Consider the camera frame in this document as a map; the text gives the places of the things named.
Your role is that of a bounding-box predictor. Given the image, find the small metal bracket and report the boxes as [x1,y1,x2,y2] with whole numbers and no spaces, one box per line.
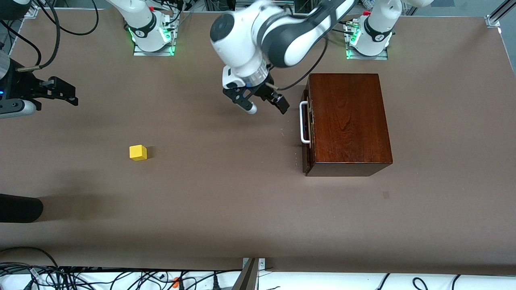
[242,258,266,271]

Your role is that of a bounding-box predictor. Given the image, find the looped black cable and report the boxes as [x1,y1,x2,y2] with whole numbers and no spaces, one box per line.
[42,0,99,36]

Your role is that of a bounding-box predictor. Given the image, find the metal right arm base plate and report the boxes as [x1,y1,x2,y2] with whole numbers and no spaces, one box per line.
[133,14,177,56]

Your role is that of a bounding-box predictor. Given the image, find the tangled black floor cables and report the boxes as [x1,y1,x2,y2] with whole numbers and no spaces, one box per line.
[0,262,242,290]

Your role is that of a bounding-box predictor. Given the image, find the thin black cable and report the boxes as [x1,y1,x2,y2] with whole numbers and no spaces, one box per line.
[0,20,42,67]

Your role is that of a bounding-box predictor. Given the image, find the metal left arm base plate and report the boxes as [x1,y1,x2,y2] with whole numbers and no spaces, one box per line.
[345,19,389,60]

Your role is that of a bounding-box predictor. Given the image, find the thick black gripper cable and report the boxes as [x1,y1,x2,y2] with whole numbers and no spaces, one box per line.
[16,0,61,72]

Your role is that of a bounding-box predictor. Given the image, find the dark metal beam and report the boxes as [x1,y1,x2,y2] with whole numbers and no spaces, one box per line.
[232,258,258,290]

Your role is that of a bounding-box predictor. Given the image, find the black cylindrical object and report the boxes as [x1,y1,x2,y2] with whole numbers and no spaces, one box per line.
[0,193,44,223]

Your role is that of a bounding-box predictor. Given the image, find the dark brown wooden box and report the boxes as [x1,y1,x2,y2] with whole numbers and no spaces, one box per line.
[305,73,393,177]

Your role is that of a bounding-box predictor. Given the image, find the yellow block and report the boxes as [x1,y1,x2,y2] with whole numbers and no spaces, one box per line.
[129,145,148,161]

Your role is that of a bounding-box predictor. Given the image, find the arched black floor cable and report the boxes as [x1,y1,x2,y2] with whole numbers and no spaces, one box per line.
[0,246,61,269]

